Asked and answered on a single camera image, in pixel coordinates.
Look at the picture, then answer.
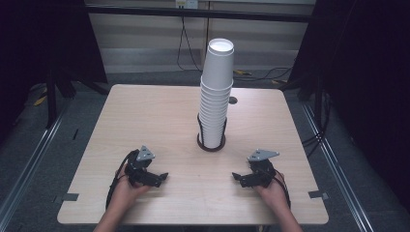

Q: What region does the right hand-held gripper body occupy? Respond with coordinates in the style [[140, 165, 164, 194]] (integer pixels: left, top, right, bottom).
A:
[[246, 148, 280, 189]]

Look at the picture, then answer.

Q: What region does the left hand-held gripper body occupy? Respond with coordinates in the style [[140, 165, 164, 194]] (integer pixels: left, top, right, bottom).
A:
[[124, 145, 162, 189]]

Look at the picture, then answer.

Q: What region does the black wire cup holder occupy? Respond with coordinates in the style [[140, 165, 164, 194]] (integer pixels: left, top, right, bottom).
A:
[[196, 113, 228, 153]]

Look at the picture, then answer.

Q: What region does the stack of white paper cups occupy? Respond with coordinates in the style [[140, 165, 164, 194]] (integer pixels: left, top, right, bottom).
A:
[[196, 38, 235, 150]]

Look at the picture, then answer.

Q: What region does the person's right hand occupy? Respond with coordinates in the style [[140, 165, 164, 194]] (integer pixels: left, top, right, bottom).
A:
[[254, 172, 290, 209]]

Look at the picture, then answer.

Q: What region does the person's left hand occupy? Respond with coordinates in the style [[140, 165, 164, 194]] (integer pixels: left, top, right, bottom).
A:
[[110, 175, 151, 211]]

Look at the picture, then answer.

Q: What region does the black stand leg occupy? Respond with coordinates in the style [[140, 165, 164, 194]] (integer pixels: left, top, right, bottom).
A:
[[44, 72, 60, 130]]

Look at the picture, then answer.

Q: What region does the yellow floor marker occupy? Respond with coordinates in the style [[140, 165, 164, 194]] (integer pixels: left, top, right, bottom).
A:
[[33, 94, 48, 107]]

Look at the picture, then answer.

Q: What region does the black horizontal bar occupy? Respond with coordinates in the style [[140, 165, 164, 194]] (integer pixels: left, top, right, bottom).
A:
[[85, 4, 315, 23]]

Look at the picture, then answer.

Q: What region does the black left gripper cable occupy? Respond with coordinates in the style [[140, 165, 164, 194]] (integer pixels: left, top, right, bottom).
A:
[[105, 149, 140, 211]]

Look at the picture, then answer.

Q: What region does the black cable bundle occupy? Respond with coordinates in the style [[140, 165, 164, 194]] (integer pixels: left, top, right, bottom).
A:
[[301, 90, 334, 159]]

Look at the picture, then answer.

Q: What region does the metal floor rail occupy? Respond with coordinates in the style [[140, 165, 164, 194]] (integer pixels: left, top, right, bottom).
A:
[[301, 102, 375, 232], [0, 104, 71, 223]]

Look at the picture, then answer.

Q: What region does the black floor cable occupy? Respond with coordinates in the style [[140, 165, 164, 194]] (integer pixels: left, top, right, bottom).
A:
[[233, 66, 294, 82]]

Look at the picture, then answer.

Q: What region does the black hanging cable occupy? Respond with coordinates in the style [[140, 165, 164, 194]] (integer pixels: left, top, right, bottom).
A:
[[176, 15, 204, 73]]

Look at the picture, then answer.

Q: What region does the white wall power outlet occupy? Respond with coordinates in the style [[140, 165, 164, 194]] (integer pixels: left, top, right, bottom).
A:
[[174, 0, 199, 10]]

